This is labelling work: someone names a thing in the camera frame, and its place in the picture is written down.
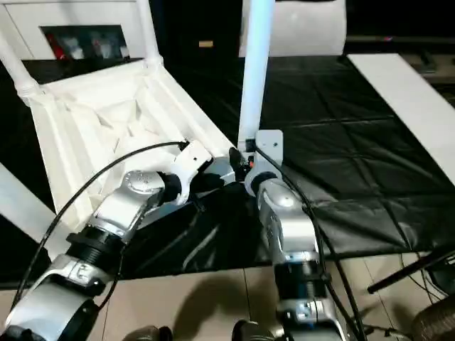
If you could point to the white glass-door cabinet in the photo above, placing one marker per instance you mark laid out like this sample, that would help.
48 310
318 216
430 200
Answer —
89 14

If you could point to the black box with gold label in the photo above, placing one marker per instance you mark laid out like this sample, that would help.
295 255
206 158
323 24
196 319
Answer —
206 21

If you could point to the chrome tube frame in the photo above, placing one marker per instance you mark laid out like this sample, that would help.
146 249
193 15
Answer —
387 331

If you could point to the white plastic table leg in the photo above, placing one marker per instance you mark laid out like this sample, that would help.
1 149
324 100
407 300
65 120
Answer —
14 67
254 71
21 202
147 35

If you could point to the brown woven basket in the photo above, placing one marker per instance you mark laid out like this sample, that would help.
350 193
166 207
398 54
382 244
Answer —
437 319

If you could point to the black bar with red light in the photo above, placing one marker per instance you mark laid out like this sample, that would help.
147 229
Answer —
373 37

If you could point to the white plastic table top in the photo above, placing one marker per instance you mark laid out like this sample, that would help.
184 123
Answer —
89 106

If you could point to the white panel with screw holes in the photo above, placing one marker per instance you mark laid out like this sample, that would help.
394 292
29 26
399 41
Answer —
305 32

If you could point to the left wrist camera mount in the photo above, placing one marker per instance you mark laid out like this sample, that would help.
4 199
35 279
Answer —
192 156

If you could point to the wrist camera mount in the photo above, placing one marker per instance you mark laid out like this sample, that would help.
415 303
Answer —
192 156
270 145

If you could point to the black rod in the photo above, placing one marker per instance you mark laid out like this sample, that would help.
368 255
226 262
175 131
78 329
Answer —
409 271

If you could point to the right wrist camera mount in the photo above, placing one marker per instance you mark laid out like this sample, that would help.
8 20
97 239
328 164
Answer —
270 145

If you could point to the dark left robot foot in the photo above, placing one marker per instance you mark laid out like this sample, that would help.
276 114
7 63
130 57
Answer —
149 334

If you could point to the flat white board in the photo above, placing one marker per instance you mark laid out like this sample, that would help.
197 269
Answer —
409 96

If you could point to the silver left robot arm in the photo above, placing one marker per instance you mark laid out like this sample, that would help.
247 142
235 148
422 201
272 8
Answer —
121 209

